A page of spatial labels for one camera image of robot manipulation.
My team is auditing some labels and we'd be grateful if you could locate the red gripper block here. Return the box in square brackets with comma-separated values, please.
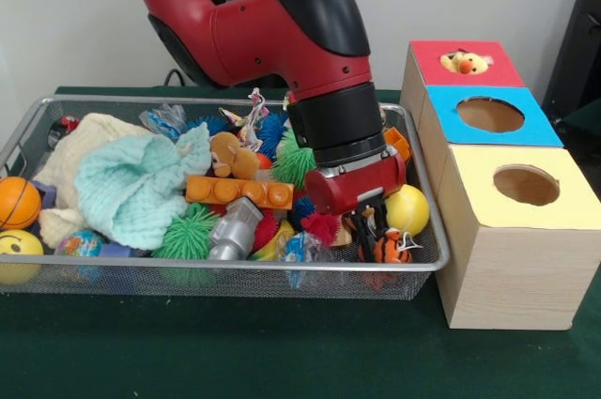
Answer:
[304, 148, 408, 262]

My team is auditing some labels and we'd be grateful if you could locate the orange striped plush tiger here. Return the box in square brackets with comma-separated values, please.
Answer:
[373, 227, 424, 265]

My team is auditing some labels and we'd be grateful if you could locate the yellow plush duck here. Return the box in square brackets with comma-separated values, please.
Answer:
[439, 50, 494, 75]

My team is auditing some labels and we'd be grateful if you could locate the mint green waffle cloth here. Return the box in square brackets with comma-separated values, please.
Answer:
[73, 122, 211, 251]

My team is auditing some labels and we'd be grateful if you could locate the wooden box with three holes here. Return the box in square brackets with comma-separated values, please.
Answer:
[399, 39, 601, 330]

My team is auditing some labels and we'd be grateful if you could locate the clear mesh bin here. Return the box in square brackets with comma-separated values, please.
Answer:
[0, 94, 451, 301]

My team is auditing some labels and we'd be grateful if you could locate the yellow tennis ball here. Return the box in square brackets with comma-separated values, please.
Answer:
[384, 184, 431, 237]

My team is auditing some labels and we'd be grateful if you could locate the orange plastic toy block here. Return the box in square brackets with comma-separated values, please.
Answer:
[382, 126, 412, 161]

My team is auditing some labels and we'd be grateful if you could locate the green spiky rubber ball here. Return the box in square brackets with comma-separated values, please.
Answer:
[271, 129, 318, 187]

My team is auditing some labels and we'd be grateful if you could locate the orange studded building brick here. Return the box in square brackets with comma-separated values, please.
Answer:
[185, 176, 295, 209]

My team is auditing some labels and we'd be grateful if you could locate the silver plastic toy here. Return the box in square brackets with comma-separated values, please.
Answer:
[206, 196, 265, 262]

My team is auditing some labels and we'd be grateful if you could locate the brown plush monkey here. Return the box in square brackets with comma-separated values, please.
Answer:
[208, 131, 261, 180]

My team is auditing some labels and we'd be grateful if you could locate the dark green tablecloth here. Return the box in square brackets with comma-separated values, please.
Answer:
[0, 84, 601, 399]
[558, 100, 601, 170]

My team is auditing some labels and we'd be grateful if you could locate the black upright panel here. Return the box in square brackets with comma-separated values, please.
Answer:
[542, 0, 601, 112]

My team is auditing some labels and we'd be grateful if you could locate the cream waffle cloth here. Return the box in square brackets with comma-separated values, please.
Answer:
[32, 112, 159, 248]

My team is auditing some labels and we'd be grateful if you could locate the yellow smiley ball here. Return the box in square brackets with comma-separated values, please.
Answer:
[0, 229, 44, 285]

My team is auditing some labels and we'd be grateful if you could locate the orange basketball toy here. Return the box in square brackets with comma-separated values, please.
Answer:
[0, 176, 42, 231]

